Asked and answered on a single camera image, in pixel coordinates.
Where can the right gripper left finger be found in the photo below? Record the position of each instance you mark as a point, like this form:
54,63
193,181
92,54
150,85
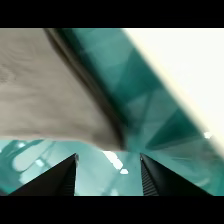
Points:
56,180

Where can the grey garment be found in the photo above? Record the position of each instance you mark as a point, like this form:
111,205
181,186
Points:
40,93

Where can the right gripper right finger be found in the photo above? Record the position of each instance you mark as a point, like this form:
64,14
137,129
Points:
163,181

